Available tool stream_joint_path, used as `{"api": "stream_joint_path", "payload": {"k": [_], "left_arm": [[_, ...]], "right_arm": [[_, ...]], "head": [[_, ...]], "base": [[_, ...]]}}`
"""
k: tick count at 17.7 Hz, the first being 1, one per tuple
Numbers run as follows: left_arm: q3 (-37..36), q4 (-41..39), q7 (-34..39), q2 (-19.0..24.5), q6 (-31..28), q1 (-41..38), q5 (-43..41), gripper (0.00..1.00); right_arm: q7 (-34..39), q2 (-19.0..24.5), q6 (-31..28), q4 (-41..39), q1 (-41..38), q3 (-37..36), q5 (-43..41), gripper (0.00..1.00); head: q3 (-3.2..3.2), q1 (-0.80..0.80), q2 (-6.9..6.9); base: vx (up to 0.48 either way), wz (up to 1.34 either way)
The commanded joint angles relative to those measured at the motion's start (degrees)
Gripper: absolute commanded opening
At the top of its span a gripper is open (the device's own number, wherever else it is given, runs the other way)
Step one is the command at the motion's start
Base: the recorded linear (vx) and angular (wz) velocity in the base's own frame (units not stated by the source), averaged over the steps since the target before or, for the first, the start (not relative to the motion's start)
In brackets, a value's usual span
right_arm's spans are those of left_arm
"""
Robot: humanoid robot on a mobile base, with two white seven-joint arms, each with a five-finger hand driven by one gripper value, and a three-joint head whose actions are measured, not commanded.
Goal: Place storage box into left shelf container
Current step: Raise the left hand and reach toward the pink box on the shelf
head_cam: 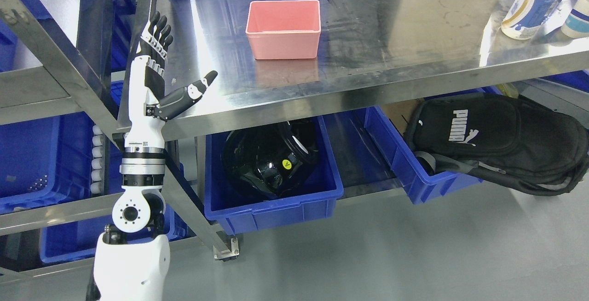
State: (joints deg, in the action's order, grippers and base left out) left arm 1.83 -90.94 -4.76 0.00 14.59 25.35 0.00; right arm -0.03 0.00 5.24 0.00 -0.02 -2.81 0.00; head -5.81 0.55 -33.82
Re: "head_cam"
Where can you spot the stainless steel table cart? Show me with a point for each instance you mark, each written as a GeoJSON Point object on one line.
{"type": "Point", "coordinates": [370, 52]}

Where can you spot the blue bin with helmet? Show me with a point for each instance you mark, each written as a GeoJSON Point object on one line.
{"type": "Point", "coordinates": [314, 199]}

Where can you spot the stainless steel shelf rack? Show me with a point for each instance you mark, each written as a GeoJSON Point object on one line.
{"type": "Point", "coordinates": [67, 81]}

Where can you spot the blue drink bottle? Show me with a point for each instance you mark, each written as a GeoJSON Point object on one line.
{"type": "Point", "coordinates": [525, 18]}

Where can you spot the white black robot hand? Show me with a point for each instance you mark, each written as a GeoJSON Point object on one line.
{"type": "Point", "coordinates": [149, 107]}

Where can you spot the blue shelf bin left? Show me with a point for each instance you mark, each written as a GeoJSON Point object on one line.
{"type": "Point", "coordinates": [45, 162]}

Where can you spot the black Puma bag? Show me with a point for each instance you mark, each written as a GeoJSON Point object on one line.
{"type": "Point", "coordinates": [514, 142]}

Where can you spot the pink plastic storage box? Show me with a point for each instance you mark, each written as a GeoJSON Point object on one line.
{"type": "Point", "coordinates": [284, 29]}

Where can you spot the blue bin under bag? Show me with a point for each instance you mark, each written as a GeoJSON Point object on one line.
{"type": "Point", "coordinates": [420, 187]}

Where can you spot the blue shelf bin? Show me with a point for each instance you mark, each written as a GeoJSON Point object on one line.
{"type": "Point", "coordinates": [45, 162]}
{"type": "Point", "coordinates": [78, 240]}

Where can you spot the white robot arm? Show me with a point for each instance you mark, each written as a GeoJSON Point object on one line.
{"type": "Point", "coordinates": [132, 256]}

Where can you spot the blue lower shelf bin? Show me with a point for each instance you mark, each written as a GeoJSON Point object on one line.
{"type": "Point", "coordinates": [78, 240]}

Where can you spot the white blue paper cup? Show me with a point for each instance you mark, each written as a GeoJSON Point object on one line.
{"type": "Point", "coordinates": [577, 23]}

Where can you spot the black glossy helmet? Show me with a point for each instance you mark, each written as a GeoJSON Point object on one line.
{"type": "Point", "coordinates": [271, 161]}

